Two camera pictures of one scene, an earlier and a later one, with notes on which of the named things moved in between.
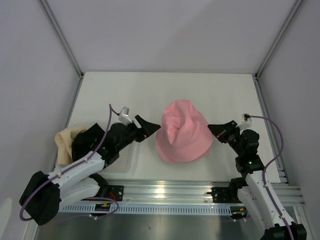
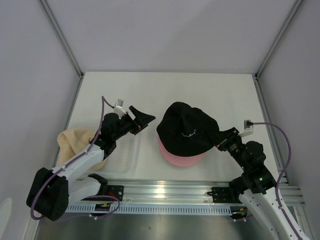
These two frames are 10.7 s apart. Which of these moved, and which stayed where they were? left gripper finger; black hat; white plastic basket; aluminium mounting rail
Moved: left gripper finger; black hat
Stayed: aluminium mounting rail; white plastic basket
